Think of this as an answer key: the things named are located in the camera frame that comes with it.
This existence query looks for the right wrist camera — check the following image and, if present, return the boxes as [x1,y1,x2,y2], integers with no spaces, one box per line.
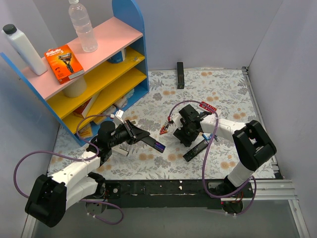
[168,113,183,128]

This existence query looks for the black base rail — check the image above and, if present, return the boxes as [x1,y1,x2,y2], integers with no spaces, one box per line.
[81,173,256,214]

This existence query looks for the blue pink yellow shelf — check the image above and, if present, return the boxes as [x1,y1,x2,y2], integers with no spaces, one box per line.
[1,0,149,146]

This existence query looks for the cream cylinder on shelf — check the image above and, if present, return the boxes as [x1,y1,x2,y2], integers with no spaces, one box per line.
[62,77,87,98]

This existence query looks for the red white remote control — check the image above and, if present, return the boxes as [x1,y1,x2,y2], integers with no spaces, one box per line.
[199,101,221,116]

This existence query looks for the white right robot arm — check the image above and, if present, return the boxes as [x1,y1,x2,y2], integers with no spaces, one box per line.
[168,102,277,197]

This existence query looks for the clear plastic water bottle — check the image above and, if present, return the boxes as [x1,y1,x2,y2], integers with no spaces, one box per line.
[68,0,98,53]

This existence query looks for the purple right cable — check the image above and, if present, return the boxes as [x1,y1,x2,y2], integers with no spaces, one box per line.
[168,100,257,217]

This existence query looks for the orange razor box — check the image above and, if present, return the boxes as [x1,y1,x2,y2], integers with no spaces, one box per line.
[44,45,85,84]

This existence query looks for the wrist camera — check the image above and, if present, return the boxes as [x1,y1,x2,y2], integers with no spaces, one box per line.
[110,110,124,126]
[168,113,183,128]

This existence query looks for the plain black remote control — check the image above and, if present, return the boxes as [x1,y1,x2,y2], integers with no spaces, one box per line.
[142,136,165,153]

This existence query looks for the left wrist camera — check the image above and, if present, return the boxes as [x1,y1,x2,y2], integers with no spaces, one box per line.
[110,110,124,126]

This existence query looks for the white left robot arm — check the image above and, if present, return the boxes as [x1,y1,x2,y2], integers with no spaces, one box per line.
[25,120,164,228]

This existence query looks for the tissue packs on shelf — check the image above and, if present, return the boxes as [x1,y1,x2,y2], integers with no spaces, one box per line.
[79,89,135,139]

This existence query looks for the white bottle black cap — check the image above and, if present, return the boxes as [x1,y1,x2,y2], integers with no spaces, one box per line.
[1,24,48,75]

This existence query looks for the black box at back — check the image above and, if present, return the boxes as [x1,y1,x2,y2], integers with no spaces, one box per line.
[176,61,185,89]

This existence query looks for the silver white remote control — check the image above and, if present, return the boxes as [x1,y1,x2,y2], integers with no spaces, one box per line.
[113,147,129,157]

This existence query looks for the black remote with buttons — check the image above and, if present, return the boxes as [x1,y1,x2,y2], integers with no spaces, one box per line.
[183,139,209,162]

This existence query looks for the floral table mat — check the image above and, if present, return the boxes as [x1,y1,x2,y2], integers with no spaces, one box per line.
[47,69,277,180]

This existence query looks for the blue white can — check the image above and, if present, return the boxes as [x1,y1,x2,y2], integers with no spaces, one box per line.
[107,48,126,64]

